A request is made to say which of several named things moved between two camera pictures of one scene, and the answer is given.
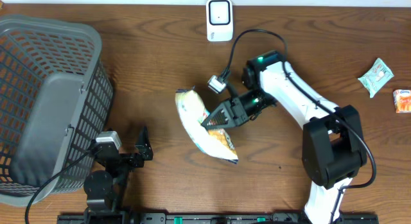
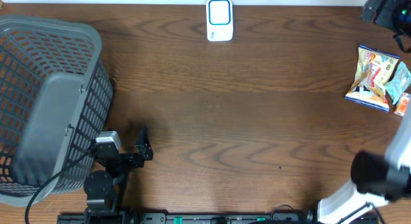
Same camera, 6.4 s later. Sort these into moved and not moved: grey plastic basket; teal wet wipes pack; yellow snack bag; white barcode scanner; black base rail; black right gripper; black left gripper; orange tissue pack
Moved: teal wet wipes pack; yellow snack bag; black right gripper
Not moved: black left gripper; white barcode scanner; grey plastic basket; black base rail; orange tissue pack
